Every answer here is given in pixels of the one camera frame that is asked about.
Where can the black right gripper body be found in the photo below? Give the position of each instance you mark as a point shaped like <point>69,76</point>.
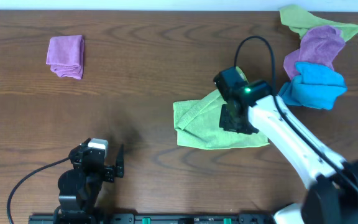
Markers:
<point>227,122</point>

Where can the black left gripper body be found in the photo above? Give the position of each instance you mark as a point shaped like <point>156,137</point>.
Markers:
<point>109,171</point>

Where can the green microfiber cloth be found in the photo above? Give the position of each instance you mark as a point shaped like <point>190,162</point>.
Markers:
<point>197,125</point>

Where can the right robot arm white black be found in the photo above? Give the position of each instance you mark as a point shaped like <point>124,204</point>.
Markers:
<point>331,182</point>

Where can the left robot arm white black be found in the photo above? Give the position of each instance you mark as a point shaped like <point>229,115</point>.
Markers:
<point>80,186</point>

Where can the crumpled blue cloth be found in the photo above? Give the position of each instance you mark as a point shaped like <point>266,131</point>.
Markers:
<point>316,86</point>

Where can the crumpled purple cloth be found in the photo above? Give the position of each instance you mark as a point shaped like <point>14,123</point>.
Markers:
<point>320,45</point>

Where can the crumpled green cloth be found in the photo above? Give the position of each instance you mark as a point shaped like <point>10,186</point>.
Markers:
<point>300,21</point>

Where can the folded purple cloth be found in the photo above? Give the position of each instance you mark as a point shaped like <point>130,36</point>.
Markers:
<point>65,56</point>

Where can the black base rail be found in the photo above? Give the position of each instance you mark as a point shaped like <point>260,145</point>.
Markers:
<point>128,218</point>

